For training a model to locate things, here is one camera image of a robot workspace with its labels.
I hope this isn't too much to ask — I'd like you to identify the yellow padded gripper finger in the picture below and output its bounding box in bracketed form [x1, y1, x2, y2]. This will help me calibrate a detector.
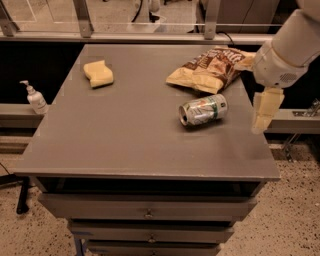
[251, 87, 284, 134]
[234, 51, 256, 71]

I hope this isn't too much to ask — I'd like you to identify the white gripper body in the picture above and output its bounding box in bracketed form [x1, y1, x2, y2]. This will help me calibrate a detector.
[252, 41, 308, 88]

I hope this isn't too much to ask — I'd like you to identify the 7up soda can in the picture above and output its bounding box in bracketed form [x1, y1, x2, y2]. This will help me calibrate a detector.
[179, 94, 228, 126]

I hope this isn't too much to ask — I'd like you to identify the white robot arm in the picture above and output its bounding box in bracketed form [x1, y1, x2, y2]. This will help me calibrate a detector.
[235, 0, 320, 134]

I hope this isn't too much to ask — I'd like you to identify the brown chip bag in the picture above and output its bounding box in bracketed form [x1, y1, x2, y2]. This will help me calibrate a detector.
[166, 46, 242, 94]

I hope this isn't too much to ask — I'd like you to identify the yellow sponge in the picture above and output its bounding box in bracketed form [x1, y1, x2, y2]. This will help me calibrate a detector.
[83, 60, 114, 88]

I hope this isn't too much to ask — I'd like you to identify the grey drawer cabinet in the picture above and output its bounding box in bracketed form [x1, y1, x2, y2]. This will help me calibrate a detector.
[15, 44, 280, 247]

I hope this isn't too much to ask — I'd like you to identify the white pump sanitizer bottle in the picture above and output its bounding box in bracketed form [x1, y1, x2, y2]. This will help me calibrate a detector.
[20, 80, 49, 115]

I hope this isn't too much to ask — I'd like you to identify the top grey drawer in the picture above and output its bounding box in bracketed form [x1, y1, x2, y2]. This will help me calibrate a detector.
[39, 193, 257, 222]

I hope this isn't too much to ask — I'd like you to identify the grey drawer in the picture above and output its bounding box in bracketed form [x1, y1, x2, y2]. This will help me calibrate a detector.
[69, 222, 234, 243]
[39, 193, 257, 222]
[87, 242, 221, 256]

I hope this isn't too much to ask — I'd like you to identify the middle grey drawer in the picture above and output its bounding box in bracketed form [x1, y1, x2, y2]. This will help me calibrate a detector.
[69, 222, 234, 243]

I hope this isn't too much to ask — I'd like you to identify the bottom grey drawer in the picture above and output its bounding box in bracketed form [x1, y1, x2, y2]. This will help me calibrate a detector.
[87, 242, 221, 256]

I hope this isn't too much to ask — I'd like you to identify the black stand leg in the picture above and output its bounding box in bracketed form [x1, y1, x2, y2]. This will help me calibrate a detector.
[0, 174, 30, 215]

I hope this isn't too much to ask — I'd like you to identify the black cable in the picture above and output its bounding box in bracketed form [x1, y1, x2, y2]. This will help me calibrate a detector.
[215, 31, 235, 46]

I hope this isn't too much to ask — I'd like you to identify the metal railing frame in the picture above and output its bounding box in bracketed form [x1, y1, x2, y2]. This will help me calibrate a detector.
[0, 0, 281, 45]

